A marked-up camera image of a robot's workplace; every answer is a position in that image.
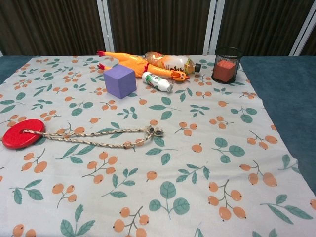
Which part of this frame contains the beige braided rope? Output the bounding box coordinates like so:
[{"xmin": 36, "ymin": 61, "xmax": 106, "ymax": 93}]
[{"xmin": 23, "ymin": 125, "xmax": 165, "ymax": 150}]

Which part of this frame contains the red disc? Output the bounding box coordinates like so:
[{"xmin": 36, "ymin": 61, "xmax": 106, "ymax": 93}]
[{"xmin": 1, "ymin": 118, "xmax": 46, "ymax": 150}]

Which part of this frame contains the small white plastic bottle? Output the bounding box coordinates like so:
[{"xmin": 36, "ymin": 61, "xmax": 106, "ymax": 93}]
[{"xmin": 141, "ymin": 71, "xmax": 174, "ymax": 94}]

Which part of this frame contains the floral print tablecloth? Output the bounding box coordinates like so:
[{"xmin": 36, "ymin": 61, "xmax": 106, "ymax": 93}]
[{"xmin": 0, "ymin": 54, "xmax": 316, "ymax": 237}]

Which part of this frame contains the purple foam cube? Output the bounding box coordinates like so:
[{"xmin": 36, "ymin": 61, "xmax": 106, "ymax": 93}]
[{"xmin": 103, "ymin": 64, "xmax": 137, "ymax": 100}]

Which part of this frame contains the clear bottle with amber liquid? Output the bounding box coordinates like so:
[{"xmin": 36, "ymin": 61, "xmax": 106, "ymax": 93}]
[{"xmin": 144, "ymin": 51, "xmax": 202, "ymax": 76}]

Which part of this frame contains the yellow rubber chicken toy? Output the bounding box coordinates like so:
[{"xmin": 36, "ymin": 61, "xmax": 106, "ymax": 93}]
[{"xmin": 96, "ymin": 50, "xmax": 191, "ymax": 83}]

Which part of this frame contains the orange cube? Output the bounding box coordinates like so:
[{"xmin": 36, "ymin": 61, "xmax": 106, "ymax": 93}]
[{"xmin": 213, "ymin": 60, "xmax": 235, "ymax": 81}]

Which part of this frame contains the black mesh pen holder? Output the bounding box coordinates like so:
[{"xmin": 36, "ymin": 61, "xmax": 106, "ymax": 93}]
[{"xmin": 211, "ymin": 46, "xmax": 243, "ymax": 83}]

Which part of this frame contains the dark brown pleated screen panel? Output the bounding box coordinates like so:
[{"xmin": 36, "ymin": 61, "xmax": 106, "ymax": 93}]
[
  {"xmin": 0, "ymin": 0, "xmax": 105, "ymax": 56},
  {"xmin": 107, "ymin": 0, "xmax": 212, "ymax": 55},
  {"xmin": 218, "ymin": 0, "xmax": 312, "ymax": 56}
]

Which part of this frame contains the white metal frame post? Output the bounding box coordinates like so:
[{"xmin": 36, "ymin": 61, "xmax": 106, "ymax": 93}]
[
  {"xmin": 288, "ymin": 0, "xmax": 316, "ymax": 56},
  {"xmin": 202, "ymin": 0, "xmax": 224, "ymax": 55},
  {"xmin": 96, "ymin": 0, "xmax": 116, "ymax": 50}
]

